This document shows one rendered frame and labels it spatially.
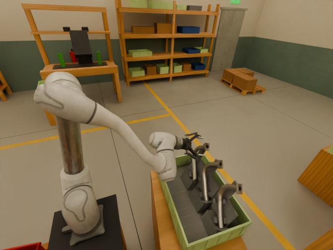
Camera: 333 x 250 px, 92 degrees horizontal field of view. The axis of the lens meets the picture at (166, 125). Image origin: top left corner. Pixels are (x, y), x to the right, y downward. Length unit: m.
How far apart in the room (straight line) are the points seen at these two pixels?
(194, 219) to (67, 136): 0.90
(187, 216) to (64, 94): 1.00
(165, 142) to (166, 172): 0.17
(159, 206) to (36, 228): 1.54
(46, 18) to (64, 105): 4.95
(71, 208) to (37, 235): 1.46
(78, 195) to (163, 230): 0.58
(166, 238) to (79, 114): 0.91
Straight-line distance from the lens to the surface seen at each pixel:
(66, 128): 0.90
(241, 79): 5.43
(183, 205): 1.26
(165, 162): 0.87
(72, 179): 1.09
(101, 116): 0.71
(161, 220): 1.27
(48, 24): 5.56
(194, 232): 1.20
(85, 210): 1.00
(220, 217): 1.12
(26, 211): 2.68
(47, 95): 0.67
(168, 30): 5.48
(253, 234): 2.32
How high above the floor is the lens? 1.95
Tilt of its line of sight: 35 degrees down
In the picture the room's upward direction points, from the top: 2 degrees clockwise
